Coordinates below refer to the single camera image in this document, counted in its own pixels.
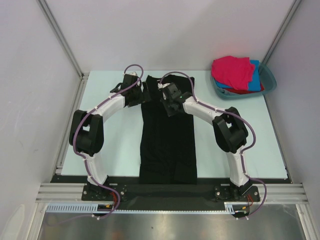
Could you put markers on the teal plastic basket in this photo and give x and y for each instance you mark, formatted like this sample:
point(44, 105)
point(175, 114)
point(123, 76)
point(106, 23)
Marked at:
point(267, 81)

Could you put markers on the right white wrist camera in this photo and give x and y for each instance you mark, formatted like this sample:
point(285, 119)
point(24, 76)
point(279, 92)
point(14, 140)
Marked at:
point(161, 87)

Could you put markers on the right white cable duct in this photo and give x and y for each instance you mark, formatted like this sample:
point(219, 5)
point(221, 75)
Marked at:
point(238, 208)

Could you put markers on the left white cable duct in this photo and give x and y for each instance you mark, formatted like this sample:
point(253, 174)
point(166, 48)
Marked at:
point(81, 208)

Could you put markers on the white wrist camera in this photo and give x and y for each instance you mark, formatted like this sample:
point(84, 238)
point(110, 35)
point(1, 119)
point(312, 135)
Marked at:
point(161, 87)
point(133, 74)

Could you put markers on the right aluminium frame post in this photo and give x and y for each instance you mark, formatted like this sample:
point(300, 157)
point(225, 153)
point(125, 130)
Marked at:
point(282, 29)

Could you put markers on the black t shirt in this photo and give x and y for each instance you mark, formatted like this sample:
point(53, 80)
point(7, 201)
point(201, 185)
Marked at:
point(167, 148)

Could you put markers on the aluminium frame post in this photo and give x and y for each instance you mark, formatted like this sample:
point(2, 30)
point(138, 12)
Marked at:
point(54, 25)
point(282, 29)

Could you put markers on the left aluminium frame post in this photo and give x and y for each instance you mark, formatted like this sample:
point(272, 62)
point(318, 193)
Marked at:
point(54, 25)

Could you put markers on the pink t shirt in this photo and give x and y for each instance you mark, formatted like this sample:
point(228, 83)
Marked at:
point(232, 71)

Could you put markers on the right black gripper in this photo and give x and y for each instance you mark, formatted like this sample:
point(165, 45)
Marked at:
point(170, 113)

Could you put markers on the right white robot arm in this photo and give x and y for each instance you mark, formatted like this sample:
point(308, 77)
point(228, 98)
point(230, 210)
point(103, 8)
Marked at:
point(229, 131)

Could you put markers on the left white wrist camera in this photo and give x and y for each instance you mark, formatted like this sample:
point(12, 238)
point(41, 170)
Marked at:
point(133, 74)

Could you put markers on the blue t shirt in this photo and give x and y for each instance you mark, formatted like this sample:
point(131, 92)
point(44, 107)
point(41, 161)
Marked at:
point(254, 85)

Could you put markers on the aluminium front rail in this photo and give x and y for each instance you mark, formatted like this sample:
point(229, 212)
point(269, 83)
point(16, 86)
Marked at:
point(286, 194)

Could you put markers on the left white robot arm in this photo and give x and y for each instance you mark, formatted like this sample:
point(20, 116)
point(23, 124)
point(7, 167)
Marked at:
point(87, 134)

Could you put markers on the white cable duct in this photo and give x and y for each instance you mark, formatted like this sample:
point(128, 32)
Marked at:
point(238, 208)
point(81, 208)

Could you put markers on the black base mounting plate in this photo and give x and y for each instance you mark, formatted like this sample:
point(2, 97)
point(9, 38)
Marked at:
point(208, 194)

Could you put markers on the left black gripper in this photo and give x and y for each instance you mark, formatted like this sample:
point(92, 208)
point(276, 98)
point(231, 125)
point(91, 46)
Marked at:
point(140, 100)

